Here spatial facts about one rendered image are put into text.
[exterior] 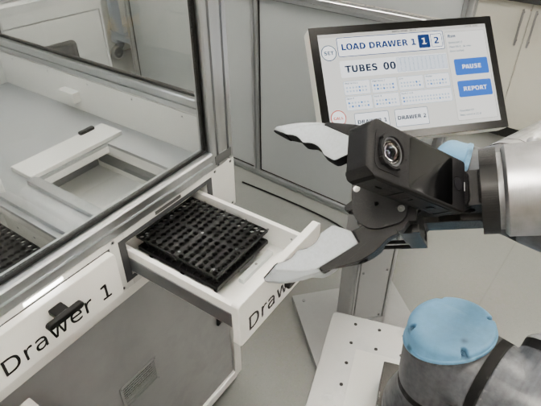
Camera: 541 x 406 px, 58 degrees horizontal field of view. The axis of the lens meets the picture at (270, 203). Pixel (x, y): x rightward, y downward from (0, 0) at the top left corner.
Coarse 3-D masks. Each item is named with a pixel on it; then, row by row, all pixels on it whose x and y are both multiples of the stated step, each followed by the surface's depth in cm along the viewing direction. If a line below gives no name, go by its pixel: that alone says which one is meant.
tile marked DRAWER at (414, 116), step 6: (408, 108) 128; (414, 108) 128; (420, 108) 128; (426, 108) 129; (396, 114) 127; (402, 114) 127; (408, 114) 128; (414, 114) 128; (420, 114) 128; (426, 114) 128; (396, 120) 127; (402, 120) 127; (408, 120) 127; (414, 120) 128; (420, 120) 128; (426, 120) 128; (396, 126) 127
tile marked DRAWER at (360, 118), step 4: (364, 112) 126; (368, 112) 126; (372, 112) 126; (376, 112) 126; (380, 112) 126; (384, 112) 127; (388, 112) 127; (356, 116) 125; (360, 116) 125; (364, 116) 126; (368, 116) 126; (372, 116) 126; (376, 116) 126; (380, 116) 126; (384, 116) 126; (388, 116) 127; (356, 120) 125; (360, 120) 125; (364, 120) 125; (368, 120) 126; (384, 120) 126; (388, 120) 127; (356, 124) 125; (360, 124) 125
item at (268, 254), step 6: (270, 252) 108; (258, 258) 107; (264, 258) 107; (252, 264) 105; (258, 264) 105; (246, 270) 104; (252, 270) 104; (240, 276) 102; (246, 276) 102; (240, 282) 102
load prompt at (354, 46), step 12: (360, 36) 127; (372, 36) 128; (384, 36) 128; (396, 36) 129; (408, 36) 129; (420, 36) 130; (432, 36) 130; (348, 48) 126; (360, 48) 127; (372, 48) 127; (384, 48) 128; (396, 48) 128; (408, 48) 129; (420, 48) 130; (432, 48) 130; (444, 48) 131
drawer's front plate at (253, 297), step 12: (312, 228) 102; (300, 240) 99; (312, 240) 104; (288, 252) 96; (252, 288) 89; (264, 288) 91; (276, 288) 96; (240, 300) 86; (252, 300) 89; (264, 300) 93; (276, 300) 98; (240, 312) 86; (252, 312) 90; (264, 312) 95; (240, 324) 88; (252, 324) 92; (240, 336) 90
